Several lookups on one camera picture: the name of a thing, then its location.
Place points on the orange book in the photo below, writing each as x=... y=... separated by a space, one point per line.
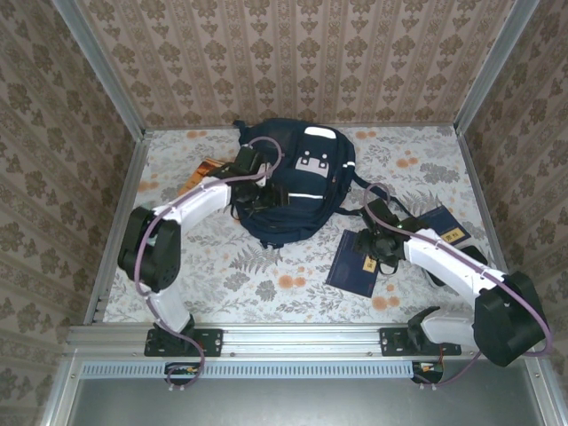
x=202 y=175

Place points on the navy book with yellow label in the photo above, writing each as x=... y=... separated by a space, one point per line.
x=444 y=222
x=346 y=270

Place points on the navy blue backpack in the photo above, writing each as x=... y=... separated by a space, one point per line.
x=310 y=213

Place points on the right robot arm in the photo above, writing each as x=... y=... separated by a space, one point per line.
x=444 y=257

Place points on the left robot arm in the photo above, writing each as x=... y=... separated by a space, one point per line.
x=151 y=257

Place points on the grey metal panel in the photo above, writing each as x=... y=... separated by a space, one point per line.
x=288 y=404

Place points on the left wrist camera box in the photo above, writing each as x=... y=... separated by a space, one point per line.
x=265 y=173

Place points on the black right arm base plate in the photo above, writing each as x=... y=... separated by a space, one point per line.
x=392 y=341

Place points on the aluminium side rail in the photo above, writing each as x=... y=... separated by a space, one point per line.
x=475 y=177
x=128 y=186

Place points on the aluminium front rail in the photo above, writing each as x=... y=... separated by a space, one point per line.
x=302 y=339

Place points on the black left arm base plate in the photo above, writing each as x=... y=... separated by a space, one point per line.
x=213 y=341

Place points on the aluminium corner post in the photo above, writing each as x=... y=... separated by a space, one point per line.
x=102 y=71
x=497 y=66

